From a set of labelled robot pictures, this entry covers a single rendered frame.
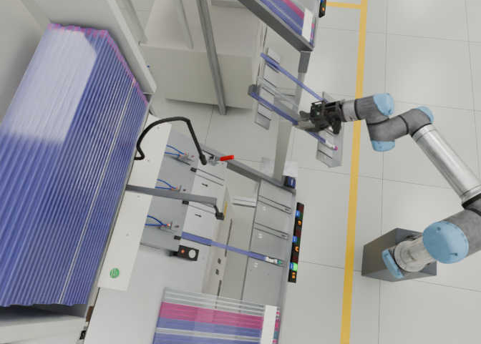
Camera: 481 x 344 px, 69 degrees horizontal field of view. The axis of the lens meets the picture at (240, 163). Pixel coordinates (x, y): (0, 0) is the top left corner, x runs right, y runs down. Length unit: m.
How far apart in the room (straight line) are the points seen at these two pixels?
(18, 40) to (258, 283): 1.05
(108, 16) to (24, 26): 0.19
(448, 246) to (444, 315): 1.30
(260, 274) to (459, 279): 1.40
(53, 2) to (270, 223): 1.02
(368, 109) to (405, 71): 1.69
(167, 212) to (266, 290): 0.54
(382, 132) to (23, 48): 1.03
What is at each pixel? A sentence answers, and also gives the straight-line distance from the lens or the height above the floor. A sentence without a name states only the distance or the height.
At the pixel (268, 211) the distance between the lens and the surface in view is 1.42.
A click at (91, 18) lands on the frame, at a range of 0.82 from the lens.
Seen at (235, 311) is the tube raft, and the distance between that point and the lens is 1.30.
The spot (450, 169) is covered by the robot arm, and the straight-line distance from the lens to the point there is 1.26.
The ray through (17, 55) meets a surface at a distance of 0.87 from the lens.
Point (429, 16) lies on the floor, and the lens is 3.31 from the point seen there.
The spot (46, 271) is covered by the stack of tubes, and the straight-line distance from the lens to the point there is 0.71.
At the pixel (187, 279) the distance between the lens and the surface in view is 1.18.
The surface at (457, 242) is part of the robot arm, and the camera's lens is 1.13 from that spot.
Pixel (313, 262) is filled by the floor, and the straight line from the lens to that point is 2.22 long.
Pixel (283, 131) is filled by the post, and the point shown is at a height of 0.73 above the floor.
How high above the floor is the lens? 2.18
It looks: 68 degrees down
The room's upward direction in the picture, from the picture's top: 8 degrees counter-clockwise
